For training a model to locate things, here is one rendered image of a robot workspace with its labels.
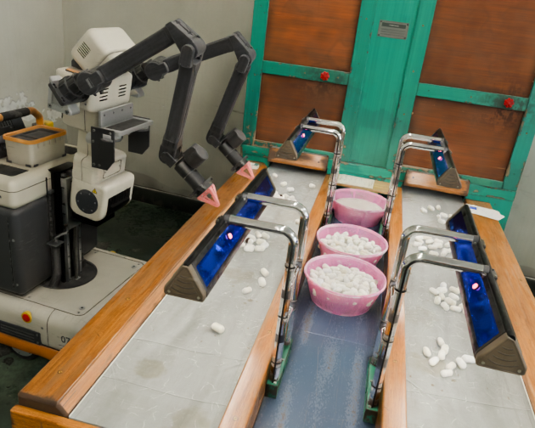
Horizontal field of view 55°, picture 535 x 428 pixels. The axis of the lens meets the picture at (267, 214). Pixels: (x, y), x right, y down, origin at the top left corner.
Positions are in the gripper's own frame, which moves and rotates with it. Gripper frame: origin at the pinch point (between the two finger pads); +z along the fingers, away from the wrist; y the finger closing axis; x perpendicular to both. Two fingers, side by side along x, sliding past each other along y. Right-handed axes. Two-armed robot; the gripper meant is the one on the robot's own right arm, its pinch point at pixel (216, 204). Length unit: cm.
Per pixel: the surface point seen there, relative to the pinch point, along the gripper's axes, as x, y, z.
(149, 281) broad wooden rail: 10.4, -43.6, 2.1
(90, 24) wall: 74, 179, -143
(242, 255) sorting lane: -0.3, -11.6, 18.2
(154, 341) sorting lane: 5, -66, 13
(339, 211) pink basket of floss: -17, 48, 39
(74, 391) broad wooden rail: 8, -89, 6
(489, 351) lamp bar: -66, -88, 43
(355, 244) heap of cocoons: -24, 16, 46
